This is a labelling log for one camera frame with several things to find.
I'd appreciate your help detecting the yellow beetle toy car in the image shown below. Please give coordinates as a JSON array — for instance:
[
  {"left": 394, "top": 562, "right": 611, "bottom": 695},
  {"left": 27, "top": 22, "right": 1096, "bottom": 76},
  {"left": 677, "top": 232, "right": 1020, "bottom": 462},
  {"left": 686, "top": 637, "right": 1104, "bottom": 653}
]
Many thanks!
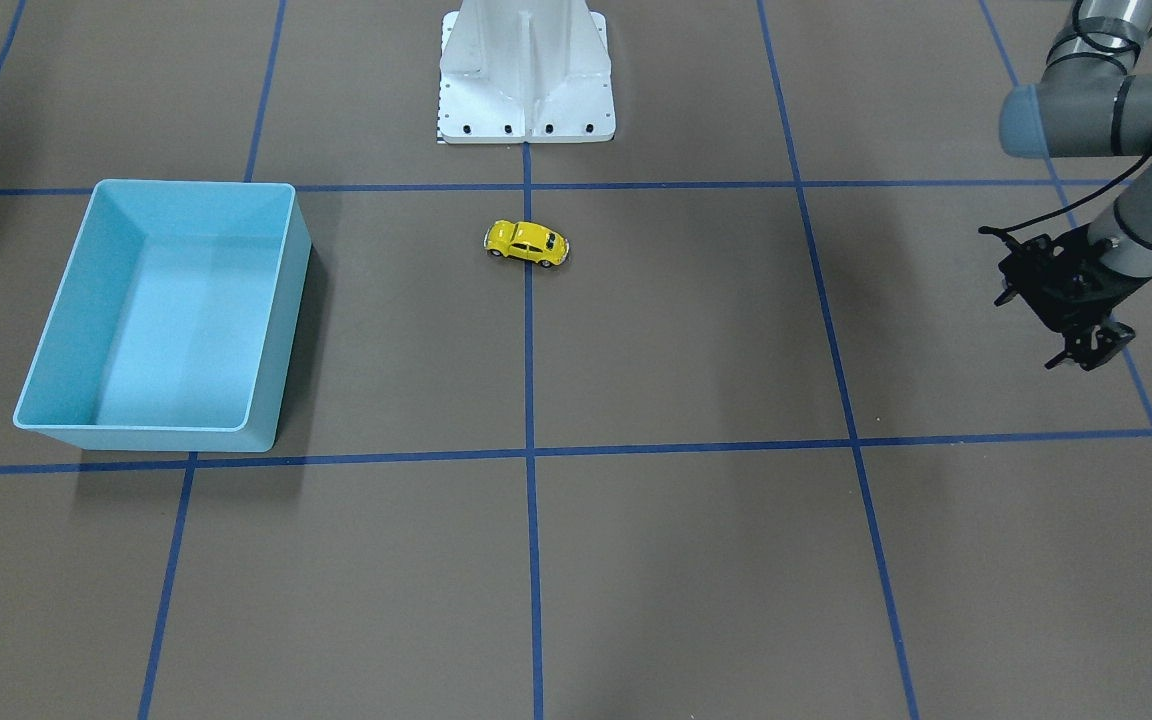
[{"left": 483, "top": 220, "right": 570, "bottom": 268}]

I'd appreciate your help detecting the light blue plastic bin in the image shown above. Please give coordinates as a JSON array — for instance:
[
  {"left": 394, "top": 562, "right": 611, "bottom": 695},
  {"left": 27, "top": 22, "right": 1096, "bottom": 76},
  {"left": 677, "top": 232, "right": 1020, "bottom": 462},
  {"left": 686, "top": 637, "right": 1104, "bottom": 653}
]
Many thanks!
[{"left": 13, "top": 179, "right": 312, "bottom": 454}]

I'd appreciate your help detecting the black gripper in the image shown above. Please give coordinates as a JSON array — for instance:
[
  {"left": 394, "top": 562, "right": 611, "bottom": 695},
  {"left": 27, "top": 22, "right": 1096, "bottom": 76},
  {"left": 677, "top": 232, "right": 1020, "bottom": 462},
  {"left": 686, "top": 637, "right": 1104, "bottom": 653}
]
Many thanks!
[{"left": 978, "top": 225, "right": 1137, "bottom": 372}]

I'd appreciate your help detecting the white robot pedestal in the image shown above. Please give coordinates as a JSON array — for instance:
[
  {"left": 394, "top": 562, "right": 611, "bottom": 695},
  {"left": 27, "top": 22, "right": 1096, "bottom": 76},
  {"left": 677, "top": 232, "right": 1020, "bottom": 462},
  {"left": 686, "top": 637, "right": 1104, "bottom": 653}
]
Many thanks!
[{"left": 435, "top": 1, "right": 617, "bottom": 145}]

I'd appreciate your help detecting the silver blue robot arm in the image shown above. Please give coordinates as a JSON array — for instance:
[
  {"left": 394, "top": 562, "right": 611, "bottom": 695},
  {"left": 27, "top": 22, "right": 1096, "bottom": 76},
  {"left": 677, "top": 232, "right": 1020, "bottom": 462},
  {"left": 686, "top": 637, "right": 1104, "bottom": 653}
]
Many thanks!
[{"left": 980, "top": 1, "right": 1152, "bottom": 372}]

